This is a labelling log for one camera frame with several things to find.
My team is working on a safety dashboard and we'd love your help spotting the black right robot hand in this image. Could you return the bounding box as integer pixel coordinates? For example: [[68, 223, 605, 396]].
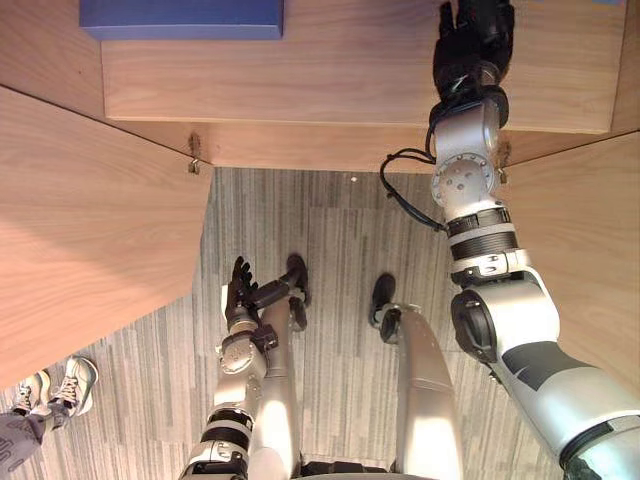
[[432, 0, 517, 105]]

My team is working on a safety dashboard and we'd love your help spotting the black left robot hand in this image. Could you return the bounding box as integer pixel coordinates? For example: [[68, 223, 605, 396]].
[[222, 256, 261, 330]]

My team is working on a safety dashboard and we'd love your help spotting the light wooden cabinet door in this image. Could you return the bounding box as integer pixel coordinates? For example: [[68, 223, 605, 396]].
[[0, 84, 217, 391], [492, 132, 640, 416]]

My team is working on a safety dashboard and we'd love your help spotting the light wooden cabinet body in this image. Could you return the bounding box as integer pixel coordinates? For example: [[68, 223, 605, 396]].
[[0, 0, 640, 175]]

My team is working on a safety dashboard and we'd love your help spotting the person's leg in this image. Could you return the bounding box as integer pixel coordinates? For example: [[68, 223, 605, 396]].
[[0, 403, 71, 474]]

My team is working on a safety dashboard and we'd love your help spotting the dark robot torso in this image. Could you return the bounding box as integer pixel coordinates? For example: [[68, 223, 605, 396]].
[[298, 458, 399, 480]]

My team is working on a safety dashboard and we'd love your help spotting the silver left robot leg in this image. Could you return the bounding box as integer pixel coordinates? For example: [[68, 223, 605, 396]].
[[243, 253, 312, 480]]

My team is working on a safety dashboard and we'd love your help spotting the blue folder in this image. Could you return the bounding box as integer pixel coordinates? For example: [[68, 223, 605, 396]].
[[78, 0, 286, 43]]

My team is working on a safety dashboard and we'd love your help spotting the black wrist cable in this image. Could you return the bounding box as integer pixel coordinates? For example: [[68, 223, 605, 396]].
[[379, 146, 450, 233]]

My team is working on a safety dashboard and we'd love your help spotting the silver right robot leg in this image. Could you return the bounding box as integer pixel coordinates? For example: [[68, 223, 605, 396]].
[[368, 272, 465, 480]]

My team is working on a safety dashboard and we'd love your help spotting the silver robot leg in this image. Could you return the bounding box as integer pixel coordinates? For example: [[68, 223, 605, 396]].
[[243, 253, 312, 480], [368, 272, 465, 480]]

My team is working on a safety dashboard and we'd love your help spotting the person's foot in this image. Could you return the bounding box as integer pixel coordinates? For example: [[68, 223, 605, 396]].
[[52, 354, 100, 417], [11, 368, 53, 417]]

